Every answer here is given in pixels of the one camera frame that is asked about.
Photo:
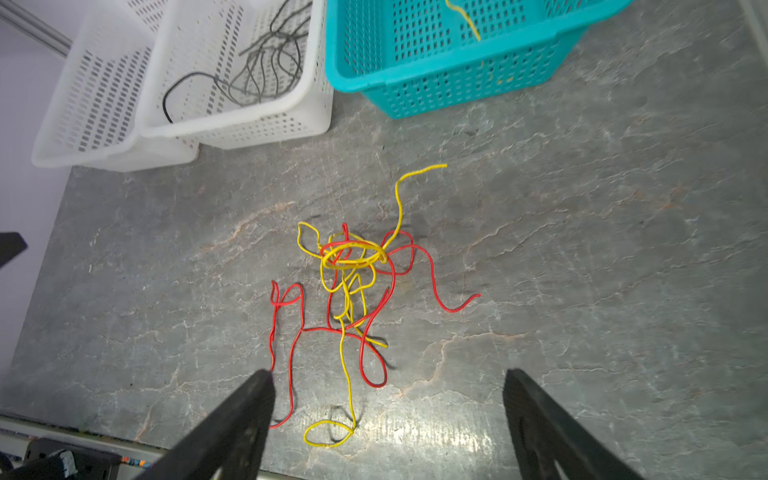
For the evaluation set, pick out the left white plastic basket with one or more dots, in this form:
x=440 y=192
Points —
x=90 y=121

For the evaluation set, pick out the teal plastic basket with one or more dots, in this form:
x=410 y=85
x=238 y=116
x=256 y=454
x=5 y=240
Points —
x=415 y=56

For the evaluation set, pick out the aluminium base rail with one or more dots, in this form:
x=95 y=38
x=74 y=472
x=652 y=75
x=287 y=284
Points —
x=25 y=442

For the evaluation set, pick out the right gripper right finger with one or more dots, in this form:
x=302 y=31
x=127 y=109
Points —
x=548 y=442

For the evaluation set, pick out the middle white plastic basket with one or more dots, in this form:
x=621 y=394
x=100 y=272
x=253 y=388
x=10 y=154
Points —
x=234 y=74

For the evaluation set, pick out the white plastic basket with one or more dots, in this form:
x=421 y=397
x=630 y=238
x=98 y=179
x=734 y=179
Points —
x=90 y=121
x=234 y=74

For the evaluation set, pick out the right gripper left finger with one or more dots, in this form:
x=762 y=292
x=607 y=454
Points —
x=229 y=443

